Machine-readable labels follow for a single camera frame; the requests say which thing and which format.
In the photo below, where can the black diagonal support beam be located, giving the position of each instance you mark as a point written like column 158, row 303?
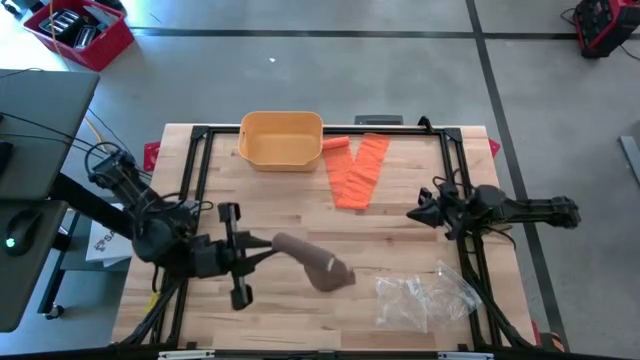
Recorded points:
column 85, row 202

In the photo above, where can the desk leg with caster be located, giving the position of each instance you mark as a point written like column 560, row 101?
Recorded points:
column 52, row 285

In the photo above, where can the white box with logo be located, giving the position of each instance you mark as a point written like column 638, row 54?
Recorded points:
column 107, row 247

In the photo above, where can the black computer mouse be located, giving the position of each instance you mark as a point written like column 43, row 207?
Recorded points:
column 22, row 232

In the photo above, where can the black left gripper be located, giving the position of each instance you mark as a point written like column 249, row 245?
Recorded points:
column 235, row 260

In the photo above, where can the black and silver appliance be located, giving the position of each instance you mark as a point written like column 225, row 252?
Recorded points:
column 86, row 36
column 62, row 22

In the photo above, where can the red plastic crate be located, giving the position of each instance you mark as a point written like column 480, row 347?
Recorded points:
column 107, row 47

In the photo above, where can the dark grey desk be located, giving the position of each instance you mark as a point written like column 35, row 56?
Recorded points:
column 20, row 290

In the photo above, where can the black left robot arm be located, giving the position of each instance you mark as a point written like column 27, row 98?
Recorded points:
column 160, row 235

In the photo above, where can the orange elastic bandage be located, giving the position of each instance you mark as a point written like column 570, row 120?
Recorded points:
column 355, row 185

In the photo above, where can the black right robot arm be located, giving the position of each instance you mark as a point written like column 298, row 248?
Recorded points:
column 530, row 207

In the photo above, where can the orange red floor object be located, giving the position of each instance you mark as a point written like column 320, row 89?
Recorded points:
column 555, row 345

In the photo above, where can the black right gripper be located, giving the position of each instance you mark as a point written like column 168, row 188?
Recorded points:
column 450, row 212

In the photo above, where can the black aluminium frame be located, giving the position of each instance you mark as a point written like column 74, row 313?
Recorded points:
column 415, row 131

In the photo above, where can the black keyboard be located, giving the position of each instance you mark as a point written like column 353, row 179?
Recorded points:
column 6, row 157

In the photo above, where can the brown elastic bandage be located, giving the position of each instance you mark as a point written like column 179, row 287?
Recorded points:
column 315, row 265

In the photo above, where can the yellow plastic bin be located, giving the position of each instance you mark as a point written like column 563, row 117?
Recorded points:
column 280, row 145

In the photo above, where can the grey desk top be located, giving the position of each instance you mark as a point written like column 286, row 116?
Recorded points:
column 45, row 110

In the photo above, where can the red and black machine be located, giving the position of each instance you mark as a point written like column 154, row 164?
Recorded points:
column 605, row 25

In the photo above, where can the white metal bracket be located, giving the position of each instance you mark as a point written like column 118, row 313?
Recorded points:
column 185, row 355
column 465, row 356

